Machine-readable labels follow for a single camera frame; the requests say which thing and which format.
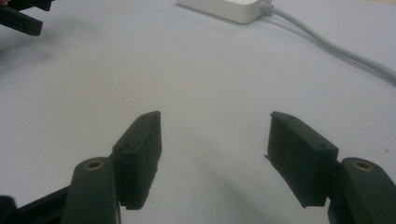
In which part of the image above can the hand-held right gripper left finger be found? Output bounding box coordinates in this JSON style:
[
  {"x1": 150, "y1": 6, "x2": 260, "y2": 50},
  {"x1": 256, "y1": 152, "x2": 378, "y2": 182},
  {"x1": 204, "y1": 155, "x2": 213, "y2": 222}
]
[{"x1": 109, "y1": 110, "x2": 163, "y2": 211}]

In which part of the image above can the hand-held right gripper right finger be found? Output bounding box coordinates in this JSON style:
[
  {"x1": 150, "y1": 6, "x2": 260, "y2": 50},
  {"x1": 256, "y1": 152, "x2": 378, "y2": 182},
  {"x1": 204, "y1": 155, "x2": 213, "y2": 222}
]
[{"x1": 264, "y1": 110, "x2": 340, "y2": 209}]

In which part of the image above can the white power adapter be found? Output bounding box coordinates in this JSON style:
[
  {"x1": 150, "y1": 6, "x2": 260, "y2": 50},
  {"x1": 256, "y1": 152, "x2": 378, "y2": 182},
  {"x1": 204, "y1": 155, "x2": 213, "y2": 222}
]
[{"x1": 176, "y1": 0, "x2": 274, "y2": 25}]

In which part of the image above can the grey power cable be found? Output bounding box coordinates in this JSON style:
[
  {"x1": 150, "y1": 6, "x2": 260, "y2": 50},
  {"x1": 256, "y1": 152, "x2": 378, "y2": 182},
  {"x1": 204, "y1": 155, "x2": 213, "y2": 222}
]
[{"x1": 259, "y1": 1, "x2": 396, "y2": 87}]

